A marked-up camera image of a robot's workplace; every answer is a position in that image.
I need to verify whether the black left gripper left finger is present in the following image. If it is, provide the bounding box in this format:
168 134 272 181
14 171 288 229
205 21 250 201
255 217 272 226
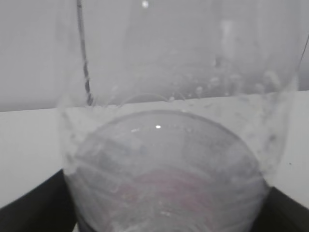
0 170 77 232

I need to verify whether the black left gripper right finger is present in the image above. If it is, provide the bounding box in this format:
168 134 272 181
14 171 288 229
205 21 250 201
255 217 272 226
251 187 309 232

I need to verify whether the clear plastic water bottle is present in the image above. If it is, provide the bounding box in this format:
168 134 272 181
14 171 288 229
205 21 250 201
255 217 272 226
57 0 302 232

